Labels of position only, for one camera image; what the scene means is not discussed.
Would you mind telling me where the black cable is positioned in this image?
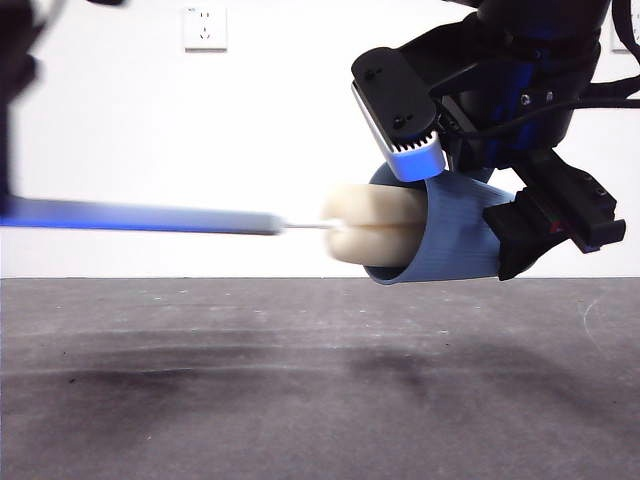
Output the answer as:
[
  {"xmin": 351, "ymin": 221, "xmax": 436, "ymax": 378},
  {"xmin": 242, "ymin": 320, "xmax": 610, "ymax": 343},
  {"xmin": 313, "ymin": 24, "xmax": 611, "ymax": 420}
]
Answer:
[
  {"xmin": 579, "ymin": 74, "xmax": 640, "ymax": 100},
  {"xmin": 464, "ymin": 97, "xmax": 640, "ymax": 142}
]

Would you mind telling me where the white wall socket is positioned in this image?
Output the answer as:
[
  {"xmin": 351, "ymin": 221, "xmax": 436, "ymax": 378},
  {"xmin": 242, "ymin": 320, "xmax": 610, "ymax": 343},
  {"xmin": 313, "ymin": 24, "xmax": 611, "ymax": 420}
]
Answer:
[
  {"xmin": 182, "ymin": 5, "xmax": 229, "ymax": 53},
  {"xmin": 611, "ymin": 19, "xmax": 632, "ymax": 54}
]

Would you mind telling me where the blue ribbed plastic cup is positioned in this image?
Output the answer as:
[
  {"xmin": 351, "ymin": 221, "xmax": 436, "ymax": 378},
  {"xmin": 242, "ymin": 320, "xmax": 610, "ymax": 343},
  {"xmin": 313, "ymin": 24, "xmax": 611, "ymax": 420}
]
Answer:
[{"xmin": 361, "ymin": 162, "xmax": 517, "ymax": 288}]

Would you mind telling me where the pale grey camera box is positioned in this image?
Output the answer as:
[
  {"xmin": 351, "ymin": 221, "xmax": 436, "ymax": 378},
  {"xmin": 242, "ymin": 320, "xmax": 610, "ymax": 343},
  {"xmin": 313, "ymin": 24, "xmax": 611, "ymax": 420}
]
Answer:
[{"xmin": 349, "ymin": 46, "xmax": 447, "ymax": 184}]

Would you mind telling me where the grey-handled sponge cup brush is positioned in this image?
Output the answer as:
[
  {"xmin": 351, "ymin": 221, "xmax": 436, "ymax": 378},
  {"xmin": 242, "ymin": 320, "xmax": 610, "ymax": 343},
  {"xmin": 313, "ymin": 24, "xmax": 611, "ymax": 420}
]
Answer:
[{"xmin": 0, "ymin": 182, "xmax": 427, "ymax": 267}]

